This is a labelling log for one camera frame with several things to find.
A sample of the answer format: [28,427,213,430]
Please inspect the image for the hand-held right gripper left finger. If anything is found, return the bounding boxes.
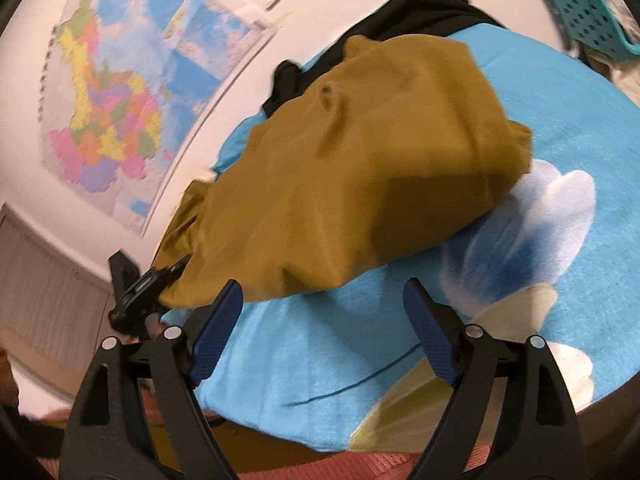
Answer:
[59,279,244,480]

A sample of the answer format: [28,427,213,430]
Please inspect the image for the black cloth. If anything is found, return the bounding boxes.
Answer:
[263,0,507,117]

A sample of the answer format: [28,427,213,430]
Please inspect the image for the teal plastic basket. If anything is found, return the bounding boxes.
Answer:
[535,0,640,70]

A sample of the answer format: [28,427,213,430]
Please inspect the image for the mustard yellow garment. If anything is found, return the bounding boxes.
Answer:
[150,34,534,309]

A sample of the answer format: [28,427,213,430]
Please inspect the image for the blue world map poster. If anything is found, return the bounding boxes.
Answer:
[162,0,279,128]

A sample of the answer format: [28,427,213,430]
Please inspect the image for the blue printed blanket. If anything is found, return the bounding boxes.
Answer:
[162,22,637,455]

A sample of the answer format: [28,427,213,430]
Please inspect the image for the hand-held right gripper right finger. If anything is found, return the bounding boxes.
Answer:
[403,278,587,480]

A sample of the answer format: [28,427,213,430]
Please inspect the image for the colourful wall map poster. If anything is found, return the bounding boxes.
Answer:
[37,0,236,238]

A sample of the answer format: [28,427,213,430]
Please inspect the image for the grey ribbed radiator cover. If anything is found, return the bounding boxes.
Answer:
[0,207,120,361]

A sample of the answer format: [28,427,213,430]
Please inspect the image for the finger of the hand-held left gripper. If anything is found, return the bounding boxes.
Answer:
[108,252,194,339]

